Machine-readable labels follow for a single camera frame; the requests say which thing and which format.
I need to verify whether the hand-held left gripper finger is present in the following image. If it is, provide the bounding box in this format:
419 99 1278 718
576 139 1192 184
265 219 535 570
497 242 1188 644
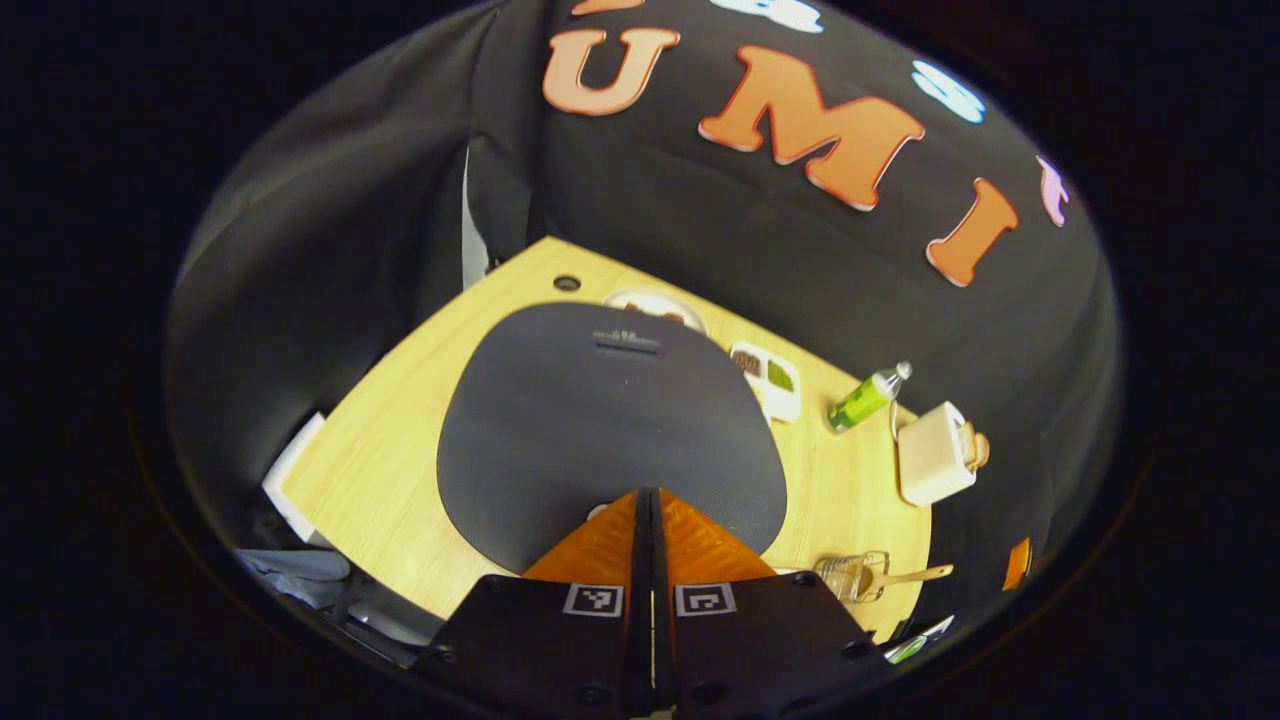
415 488 656 716
650 488 891 716

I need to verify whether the wooden spoon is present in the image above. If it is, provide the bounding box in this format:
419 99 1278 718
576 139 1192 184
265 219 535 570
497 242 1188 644
850 565 954 601

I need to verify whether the dark grey rice cooker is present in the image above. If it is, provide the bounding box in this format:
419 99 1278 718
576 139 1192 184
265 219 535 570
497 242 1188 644
437 303 788 576

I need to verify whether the white and green object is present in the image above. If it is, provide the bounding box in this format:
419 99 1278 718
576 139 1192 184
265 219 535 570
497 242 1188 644
885 615 956 664

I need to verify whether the white toaster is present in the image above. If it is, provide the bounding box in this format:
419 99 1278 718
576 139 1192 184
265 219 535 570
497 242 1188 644
897 402 979 507

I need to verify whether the green label plastic bottle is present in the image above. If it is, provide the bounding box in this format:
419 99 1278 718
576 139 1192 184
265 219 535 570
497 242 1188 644
826 362 913 433

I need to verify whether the white divided dish with grains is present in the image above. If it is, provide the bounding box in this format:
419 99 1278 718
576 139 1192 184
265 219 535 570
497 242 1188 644
729 342 802 424

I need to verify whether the white plate with red meat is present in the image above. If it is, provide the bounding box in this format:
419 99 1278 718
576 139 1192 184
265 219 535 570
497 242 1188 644
603 288 707 334

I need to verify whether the grey cloth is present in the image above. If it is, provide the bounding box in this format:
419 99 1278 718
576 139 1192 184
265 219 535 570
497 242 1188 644
240 548 353 611

